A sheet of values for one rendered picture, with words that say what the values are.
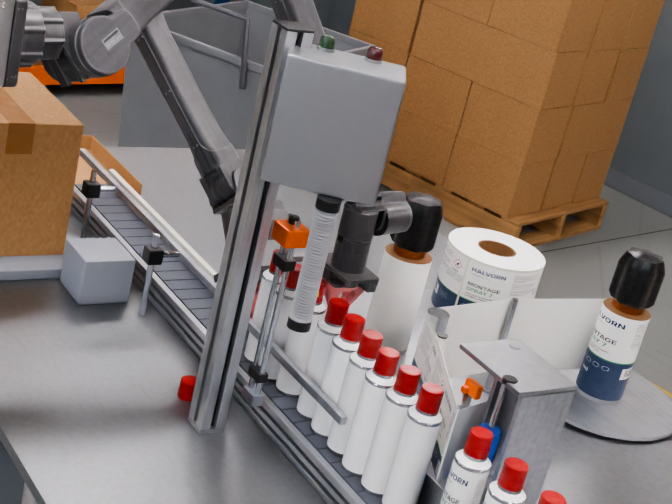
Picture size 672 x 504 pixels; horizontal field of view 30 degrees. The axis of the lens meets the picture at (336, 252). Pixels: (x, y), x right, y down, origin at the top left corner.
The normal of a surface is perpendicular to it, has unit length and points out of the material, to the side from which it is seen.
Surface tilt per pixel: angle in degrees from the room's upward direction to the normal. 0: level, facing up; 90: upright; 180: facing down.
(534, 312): 90
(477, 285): 90
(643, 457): 0
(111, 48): 63
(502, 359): 0
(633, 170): 90
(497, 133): 90
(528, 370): 0
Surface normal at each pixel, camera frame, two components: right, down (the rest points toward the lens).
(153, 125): -0.48, 0.29
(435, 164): -0.66, 0.15
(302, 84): -0.05, 0.37
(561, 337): 0.43, 0.43
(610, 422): 0.22, -0.90
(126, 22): 0.69, -0.03
